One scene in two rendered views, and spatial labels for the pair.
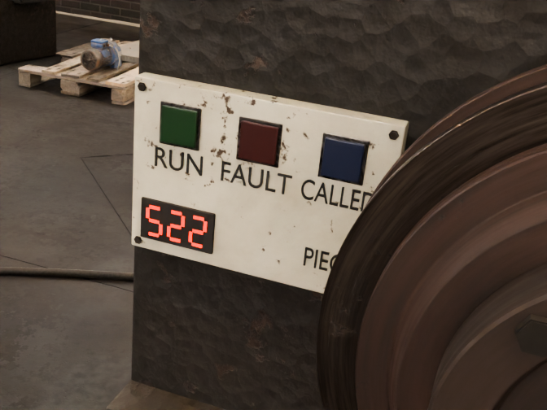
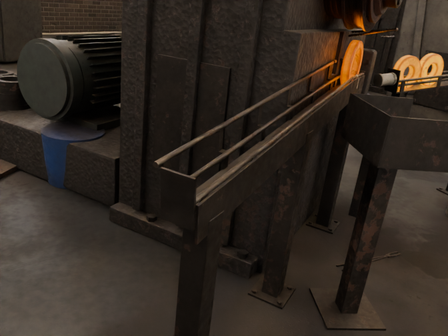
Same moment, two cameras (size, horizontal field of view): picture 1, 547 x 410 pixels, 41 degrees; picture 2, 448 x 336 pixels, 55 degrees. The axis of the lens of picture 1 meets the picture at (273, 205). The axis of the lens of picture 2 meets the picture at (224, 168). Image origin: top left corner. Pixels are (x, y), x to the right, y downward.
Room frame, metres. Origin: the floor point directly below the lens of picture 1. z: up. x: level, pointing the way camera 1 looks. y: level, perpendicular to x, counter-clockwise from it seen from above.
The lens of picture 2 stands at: (0.60, 1.52, 0.95)
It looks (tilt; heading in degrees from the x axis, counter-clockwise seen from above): 22 degrees down; 280
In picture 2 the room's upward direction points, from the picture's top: 7 degrees clockwise
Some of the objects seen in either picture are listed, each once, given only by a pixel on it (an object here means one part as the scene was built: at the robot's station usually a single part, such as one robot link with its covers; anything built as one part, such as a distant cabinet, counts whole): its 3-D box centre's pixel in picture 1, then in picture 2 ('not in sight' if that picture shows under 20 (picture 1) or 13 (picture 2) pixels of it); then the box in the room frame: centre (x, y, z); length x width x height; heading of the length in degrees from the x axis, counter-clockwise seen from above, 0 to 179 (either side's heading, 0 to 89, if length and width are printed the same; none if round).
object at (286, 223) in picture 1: (257, 189); not in sight; (0.65, 0.02, 1.15); 0.26 x 0.02 x 0.18; 73
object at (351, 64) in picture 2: not in sight; (352, 64); (0.45, -0.28, 0.75); 0.18 x 0.03 x 0.18; 73
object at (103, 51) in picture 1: (109, 53); not in sight; (4.98, 1.22, 0.25); 0.40 x 0.24 x 0.22; 163
